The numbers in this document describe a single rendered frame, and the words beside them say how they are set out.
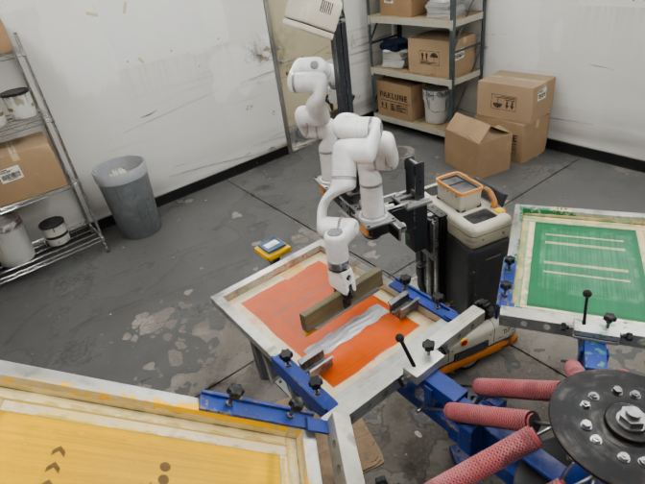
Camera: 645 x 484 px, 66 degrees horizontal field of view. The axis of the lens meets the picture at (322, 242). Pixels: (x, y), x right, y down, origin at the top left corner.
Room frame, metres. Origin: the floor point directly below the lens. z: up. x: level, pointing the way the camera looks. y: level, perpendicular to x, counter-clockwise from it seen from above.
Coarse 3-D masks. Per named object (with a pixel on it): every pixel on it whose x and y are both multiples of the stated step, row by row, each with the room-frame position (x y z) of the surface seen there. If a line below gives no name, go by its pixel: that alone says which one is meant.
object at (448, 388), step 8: (432, 376) 1.02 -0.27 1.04; (440, 376) 1.02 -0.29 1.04; (424, 384) 1.01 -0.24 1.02; (432, 384) 0.99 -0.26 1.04; (440, 384) 0.99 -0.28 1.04; (448, 384) 0.98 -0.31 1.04; (456, 384) 0.98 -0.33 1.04; (440, 392) 0.96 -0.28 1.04; (448, 392) 0.96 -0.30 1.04; (456, 392) 0.95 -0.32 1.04; (464, 392) 0.95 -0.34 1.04; (440, 400) 0.96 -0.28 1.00; (448, 400) 0.94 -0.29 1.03; (456, 400) 0.92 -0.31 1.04
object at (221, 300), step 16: (320, 240) 1.95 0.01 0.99; (288, 256) 1.85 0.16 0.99; (304, 256) 1.86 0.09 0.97; (272, 272) 1.76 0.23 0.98; (240, 288) 1.68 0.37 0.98; (384, 288) 1.56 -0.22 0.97; (224, 304) 1.58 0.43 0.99; (240, 320) 1.47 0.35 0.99; (432, 320) 1.35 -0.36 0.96; (256, 336) 1.36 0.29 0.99; (272, 352) 1.27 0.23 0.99; (400, 352) 1.18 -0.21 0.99; (384, 368) 1.13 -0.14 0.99; (352, 384) 1.08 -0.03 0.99; (336, 400) 1.02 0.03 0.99
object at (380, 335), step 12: (312, 264) 1.82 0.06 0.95; (324, 264) 1.80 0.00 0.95; (300, 276) 1.74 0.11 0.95; (312, 276) 1.73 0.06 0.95; (372, 300) 1.51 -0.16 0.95; (348, 312) 1.46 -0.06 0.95; (360, 312) 1.45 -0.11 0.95; (372, 324) 1.38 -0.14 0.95; (384, 324) 1.37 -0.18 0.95; (396, 324) 1.36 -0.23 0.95; (408, 324) 1.35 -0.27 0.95; (360, 336) 1.32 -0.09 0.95; (372, 336) 1.31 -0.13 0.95; (384, 336) 1.31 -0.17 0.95; (372, 348) 1.26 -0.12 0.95; (384, 348) 1.25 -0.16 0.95
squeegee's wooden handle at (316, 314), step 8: (368, 272) 1.45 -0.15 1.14; (376, 272) 1.45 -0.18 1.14; (360, 280) 1.41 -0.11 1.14; (368, 280) 1.42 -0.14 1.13; (376, 280) 1.44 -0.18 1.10; (360, 288) 1.40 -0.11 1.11; (368, 288) 1.42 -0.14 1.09; (328, 296) 1.35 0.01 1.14; (336, 296) 1.34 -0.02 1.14; (360, 296) 1.40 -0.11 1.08; (320, 304) 1.31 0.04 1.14; (328, 304) 1.32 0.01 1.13; (336, 304) 1.34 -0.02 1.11; (304, 312) 1.28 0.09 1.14; (312, 312) 1.28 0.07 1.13; (320, 312) 1.30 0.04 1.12; (328, 312) 1.32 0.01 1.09; (336, 312) 1.33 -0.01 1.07; (304, 320) 1.26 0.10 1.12; (312, 320) 1.28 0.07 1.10; (320, 320) 1.29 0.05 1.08; (304, 328) 1.27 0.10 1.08; (312, 328) 1.27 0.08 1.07
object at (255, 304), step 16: (272, 288) 1.68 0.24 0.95; (288, 288) 1.67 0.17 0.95; (256, 304) 1.59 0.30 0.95; (272, 320) 1.48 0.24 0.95; (288, 336) 1.38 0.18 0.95; (320, 336) 1.35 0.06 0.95; (304, 352) 1.28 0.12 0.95; (336, 352) 1.26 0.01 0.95; (352, 352) 1.25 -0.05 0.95; (368, 352) 1.24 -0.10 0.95; (336, 368) 1.19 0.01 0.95; (352, 368) 1.18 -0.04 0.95; (336, 384) 1.12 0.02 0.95
